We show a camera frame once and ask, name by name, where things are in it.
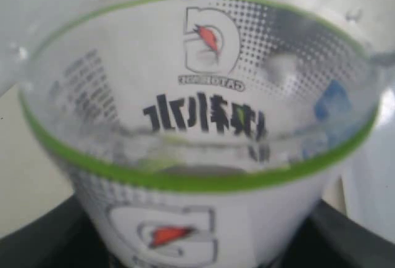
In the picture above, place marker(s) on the clear plastic drink bottle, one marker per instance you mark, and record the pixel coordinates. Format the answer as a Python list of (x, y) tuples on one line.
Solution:
[(198, 133)]

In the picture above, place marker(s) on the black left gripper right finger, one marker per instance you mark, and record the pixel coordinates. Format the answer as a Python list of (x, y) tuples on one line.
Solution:
[(328, 238)]

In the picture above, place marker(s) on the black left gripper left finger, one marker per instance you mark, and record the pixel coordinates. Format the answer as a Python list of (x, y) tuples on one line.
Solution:
[(64, 237)]

